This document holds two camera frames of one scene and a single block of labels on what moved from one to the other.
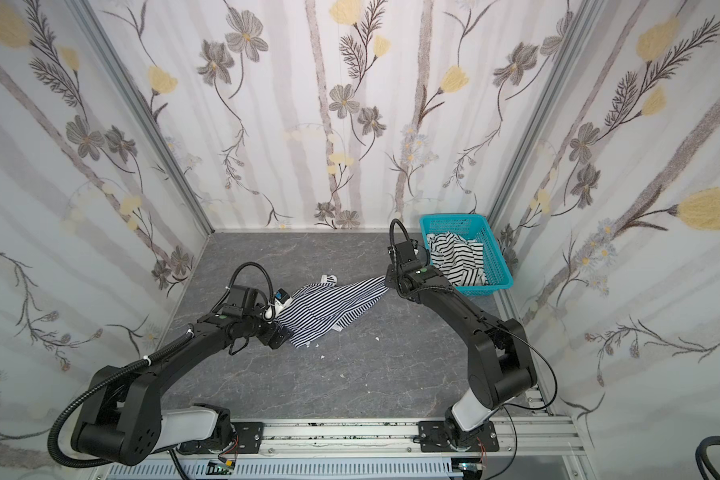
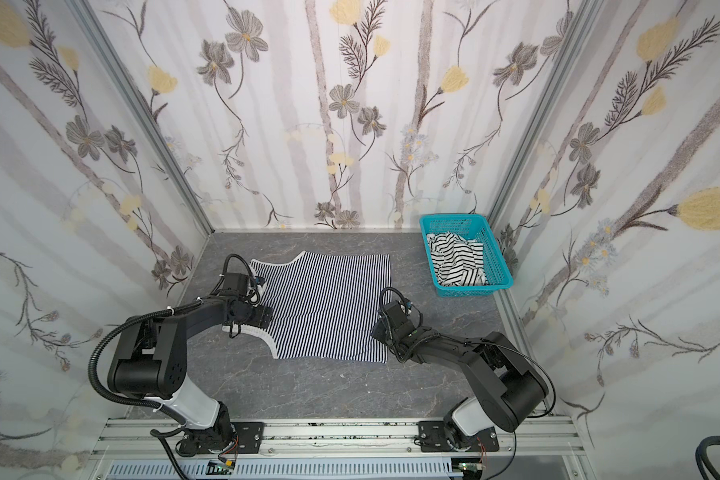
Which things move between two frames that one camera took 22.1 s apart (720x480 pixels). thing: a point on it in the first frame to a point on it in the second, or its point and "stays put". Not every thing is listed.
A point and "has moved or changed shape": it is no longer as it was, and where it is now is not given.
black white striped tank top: (460, 259) stays put
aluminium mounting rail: (549, 436) stays put
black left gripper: (279, 335) to (252, 315)
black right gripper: (393, 276) to (383, 330)
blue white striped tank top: (318, 309) has moved or changed shape
